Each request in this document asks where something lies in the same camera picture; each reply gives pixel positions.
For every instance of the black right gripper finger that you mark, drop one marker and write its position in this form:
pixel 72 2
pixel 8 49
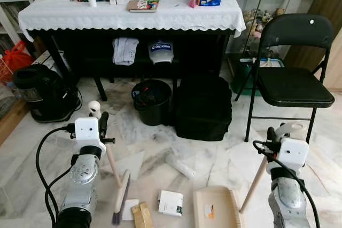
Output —
pixel 272 134

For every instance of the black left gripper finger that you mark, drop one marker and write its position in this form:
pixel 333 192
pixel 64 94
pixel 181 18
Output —
pixel 103 122

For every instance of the wooden broom with white knob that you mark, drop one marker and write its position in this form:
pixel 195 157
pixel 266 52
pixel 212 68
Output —
pixel 121 196

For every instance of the small white box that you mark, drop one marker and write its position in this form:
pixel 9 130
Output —
pixel 171 202

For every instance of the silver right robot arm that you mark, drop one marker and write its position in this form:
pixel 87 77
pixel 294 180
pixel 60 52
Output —
pixel 286 201

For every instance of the black floor appliance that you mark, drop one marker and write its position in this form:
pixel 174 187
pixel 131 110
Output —
pixel 43 92

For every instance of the black waste bin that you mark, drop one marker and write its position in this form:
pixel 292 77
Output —
pixel 152 113

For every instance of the black folding chair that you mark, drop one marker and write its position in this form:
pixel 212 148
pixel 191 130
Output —
pixel 291 86

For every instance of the green plastic basin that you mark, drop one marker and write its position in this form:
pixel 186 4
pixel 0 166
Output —
pixel 241 78

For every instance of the black fabric bag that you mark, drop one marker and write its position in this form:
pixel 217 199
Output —
pixel 203 110

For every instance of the white hanging cloth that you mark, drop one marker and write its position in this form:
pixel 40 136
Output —
pixel 125 52

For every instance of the white paper sheet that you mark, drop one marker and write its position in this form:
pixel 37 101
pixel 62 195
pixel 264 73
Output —
pixel 128 209

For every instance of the clear plastic wrapper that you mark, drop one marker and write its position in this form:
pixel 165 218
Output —
pixel 180 166

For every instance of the brown cardboard box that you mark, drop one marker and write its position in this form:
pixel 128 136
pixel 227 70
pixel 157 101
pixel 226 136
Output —
pixel 142 216

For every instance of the white cover with blue print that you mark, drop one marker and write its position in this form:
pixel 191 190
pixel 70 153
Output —
pixel 160 54

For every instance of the white lace cloth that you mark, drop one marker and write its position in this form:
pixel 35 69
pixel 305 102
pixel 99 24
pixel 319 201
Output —
pixel 96 20

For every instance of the black upright piano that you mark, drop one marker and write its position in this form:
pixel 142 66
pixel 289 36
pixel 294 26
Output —
pixel 203 52

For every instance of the red bag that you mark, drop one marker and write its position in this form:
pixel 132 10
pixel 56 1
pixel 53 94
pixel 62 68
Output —
pixel 16 60

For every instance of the colourful book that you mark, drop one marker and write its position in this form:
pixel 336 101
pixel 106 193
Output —
pixel 143 5

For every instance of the glass display cabinet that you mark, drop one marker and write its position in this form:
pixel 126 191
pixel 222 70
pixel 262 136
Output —
pixel 251 4

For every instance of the white bookshelf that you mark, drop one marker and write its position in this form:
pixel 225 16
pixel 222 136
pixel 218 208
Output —
pixel 8 20

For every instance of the brown wooden cupboard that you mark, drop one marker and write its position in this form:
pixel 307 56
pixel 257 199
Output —
pixel 328 4

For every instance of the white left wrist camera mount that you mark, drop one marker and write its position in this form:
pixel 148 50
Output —
pixel 88 132

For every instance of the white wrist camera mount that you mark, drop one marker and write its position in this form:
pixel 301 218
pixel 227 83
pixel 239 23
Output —
pixel 88 132
pixel 293 152

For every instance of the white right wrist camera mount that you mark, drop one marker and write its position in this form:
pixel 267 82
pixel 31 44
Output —
pixel 293 152

